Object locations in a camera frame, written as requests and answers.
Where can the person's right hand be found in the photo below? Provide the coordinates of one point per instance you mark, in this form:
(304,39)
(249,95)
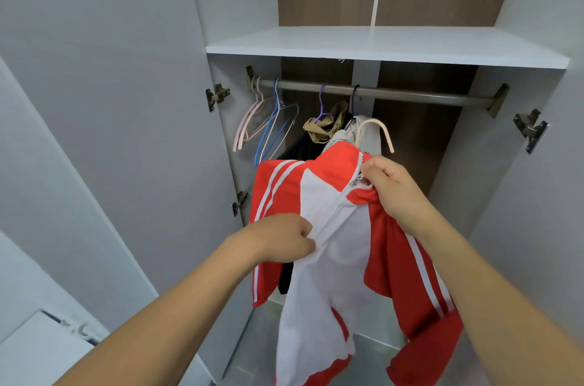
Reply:
(397,189)

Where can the person's left hand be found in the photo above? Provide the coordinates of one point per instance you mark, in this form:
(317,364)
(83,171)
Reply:
(274,240)

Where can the beige hanger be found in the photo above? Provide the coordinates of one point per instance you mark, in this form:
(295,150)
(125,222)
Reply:
(383,125)

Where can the white jacket with red stripes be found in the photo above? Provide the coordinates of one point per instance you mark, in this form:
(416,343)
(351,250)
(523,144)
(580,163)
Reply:
(345,134)

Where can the red and white jacket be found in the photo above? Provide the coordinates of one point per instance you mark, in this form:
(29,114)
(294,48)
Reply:
(319,308)

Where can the khaki and black jacket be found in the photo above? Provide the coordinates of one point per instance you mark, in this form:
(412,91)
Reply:
(319,128)

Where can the person's left forearm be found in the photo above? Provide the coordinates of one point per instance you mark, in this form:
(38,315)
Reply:
(155,326)

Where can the person's right forearm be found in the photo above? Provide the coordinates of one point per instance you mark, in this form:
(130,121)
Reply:
(502,308)

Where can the white wardrobe shelf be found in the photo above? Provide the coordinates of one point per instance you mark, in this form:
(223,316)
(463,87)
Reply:
(383,45)

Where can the metal hanging rod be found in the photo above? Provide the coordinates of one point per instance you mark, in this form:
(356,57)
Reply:
(420,95)

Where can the white side cabinet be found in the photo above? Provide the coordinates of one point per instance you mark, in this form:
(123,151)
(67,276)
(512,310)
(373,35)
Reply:
(36,354)

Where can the brass rod bracket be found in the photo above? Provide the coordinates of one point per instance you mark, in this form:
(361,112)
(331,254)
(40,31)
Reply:
(249,76)
(497,100)

